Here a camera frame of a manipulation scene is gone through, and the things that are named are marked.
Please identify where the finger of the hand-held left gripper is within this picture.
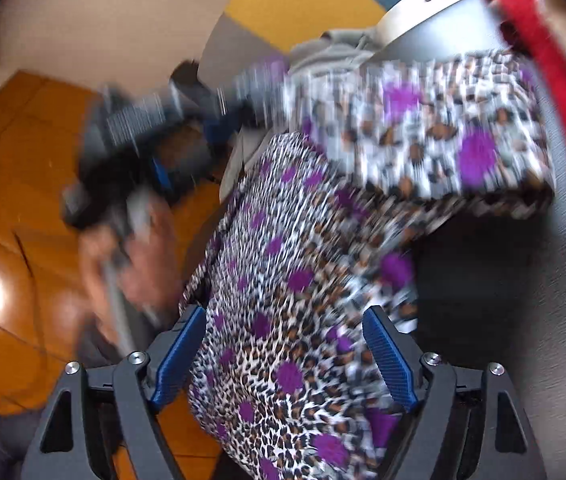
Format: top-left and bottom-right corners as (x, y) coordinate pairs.
(215, 55), (291, 113)

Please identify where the person's left hand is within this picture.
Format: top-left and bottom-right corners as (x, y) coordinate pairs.
(79, 199), (186, 348)

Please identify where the grey garment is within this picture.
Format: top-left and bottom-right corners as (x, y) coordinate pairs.
(290, 30), (381, 78)

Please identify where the grey yellow blue chair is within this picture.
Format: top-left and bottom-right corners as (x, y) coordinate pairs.
(170, 0), (464, 106)

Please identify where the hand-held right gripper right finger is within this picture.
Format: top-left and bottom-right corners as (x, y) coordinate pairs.
(362, 305), (548, 480)

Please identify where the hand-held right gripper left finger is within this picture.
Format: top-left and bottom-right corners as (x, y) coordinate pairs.
(20, 304), (208, 480)

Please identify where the leopard print garment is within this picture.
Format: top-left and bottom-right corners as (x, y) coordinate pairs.
(178, 50), (556, 480)

